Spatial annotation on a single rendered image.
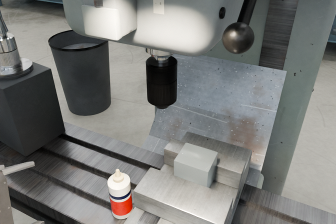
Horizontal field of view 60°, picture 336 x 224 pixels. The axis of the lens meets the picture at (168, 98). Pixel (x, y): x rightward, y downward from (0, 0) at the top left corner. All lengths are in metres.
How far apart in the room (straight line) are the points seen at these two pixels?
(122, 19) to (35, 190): 0.48
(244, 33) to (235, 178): 0.32
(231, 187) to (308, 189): 1.56
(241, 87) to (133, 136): 1.60
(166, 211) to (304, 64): 0.49
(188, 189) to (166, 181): 0.04
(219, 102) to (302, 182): 1.40
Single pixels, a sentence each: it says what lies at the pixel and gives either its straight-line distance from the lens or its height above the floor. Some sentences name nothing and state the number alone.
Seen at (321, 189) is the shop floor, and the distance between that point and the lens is 2.14.
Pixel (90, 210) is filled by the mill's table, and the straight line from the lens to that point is 0.62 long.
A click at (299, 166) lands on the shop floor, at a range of 2.23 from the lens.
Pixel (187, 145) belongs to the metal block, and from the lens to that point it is 0.52.
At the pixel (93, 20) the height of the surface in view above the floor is 1.36.
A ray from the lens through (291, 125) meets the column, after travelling 0.86.
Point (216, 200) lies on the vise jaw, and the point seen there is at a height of 1.07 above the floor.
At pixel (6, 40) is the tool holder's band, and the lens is 0.71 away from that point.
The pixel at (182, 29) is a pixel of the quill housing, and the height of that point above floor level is 1.35.
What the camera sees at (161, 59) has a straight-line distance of 0.42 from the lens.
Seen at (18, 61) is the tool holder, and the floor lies 1.17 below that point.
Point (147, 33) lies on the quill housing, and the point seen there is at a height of 1.34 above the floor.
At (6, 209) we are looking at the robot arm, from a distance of 0.54.
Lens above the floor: 1.44
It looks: 31 degrees down
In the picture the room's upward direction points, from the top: straight up
